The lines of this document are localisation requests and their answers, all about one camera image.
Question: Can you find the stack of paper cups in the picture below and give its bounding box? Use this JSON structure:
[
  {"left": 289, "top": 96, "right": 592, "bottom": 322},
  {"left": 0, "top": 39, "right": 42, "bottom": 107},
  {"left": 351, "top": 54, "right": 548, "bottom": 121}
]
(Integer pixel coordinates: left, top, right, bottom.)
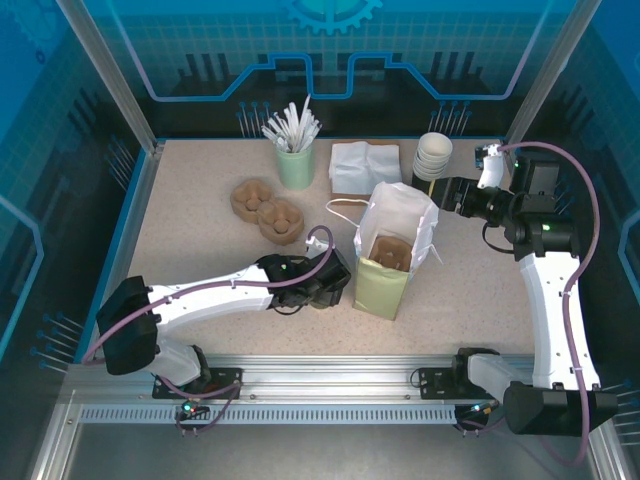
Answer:
[{"left": 411, "top": 131, "right": 454, "bottom": 195}]

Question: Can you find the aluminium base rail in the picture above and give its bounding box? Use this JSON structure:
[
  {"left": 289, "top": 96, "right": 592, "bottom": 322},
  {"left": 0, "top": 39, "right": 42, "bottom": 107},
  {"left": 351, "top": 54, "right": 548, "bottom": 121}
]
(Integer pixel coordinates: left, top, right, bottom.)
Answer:
[{"left": 67, "top": 353, "right": 539, "bottom": 401}]

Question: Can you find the stack of white napkins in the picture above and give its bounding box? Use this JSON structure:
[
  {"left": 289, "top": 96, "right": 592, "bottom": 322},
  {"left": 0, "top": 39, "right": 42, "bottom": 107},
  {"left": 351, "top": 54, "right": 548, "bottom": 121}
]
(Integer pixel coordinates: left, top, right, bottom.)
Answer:
[
  {"left": 328, "top": 141, "right": 404, "bottom": 196},
  {"left": 329, "top": 141, "right": 404, "bottom": 199}
]

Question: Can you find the stack of pulp cup carriers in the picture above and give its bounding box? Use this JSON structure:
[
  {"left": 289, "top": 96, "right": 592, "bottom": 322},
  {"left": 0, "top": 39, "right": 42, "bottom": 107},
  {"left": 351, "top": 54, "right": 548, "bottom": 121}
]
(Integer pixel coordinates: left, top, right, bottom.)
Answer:
[{"left": 229, "top": 178, "right": 305, "bottom": 247}]

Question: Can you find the brown pulp cup carrier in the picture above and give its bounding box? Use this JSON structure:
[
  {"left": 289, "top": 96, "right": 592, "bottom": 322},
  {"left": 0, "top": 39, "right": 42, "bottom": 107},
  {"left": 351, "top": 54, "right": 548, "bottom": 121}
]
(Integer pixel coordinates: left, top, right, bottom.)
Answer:
[{"left": 368, "top": 236, "right": 414, "bottom": 273}]

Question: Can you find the green and white paper bag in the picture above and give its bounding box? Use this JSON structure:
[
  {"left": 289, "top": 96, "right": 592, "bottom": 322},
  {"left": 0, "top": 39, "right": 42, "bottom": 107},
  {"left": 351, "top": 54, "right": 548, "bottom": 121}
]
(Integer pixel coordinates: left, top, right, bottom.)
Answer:
[{"left": 325, "top": 180, "right": 445, "bottom": 321}]

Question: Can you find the aluminium frame post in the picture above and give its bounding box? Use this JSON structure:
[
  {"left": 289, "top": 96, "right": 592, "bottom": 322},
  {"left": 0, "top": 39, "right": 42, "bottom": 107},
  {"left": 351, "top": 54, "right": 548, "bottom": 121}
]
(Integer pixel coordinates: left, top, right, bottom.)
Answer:
[
  {"left": 55, "top": 0, "right": 166, "bottom": 154},
  {"left": 504, "top": 0, "right": 601, "bottom": 151}
]

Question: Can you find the slotted grey cable duct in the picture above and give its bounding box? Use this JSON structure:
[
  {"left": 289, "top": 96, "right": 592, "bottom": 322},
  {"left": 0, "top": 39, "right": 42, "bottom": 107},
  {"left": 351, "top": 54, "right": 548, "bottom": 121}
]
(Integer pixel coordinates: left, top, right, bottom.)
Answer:
[{"left": 78, "top": 404, "right": 459, "bottom": 426}]

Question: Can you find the green straw holder cup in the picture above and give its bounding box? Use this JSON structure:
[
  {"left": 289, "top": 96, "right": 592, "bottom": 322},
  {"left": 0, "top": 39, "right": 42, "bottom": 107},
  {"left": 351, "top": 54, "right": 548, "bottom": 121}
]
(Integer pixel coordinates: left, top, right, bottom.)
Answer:
[{"left": 276, "top": 141, "right": 316, "bottom": 191}]

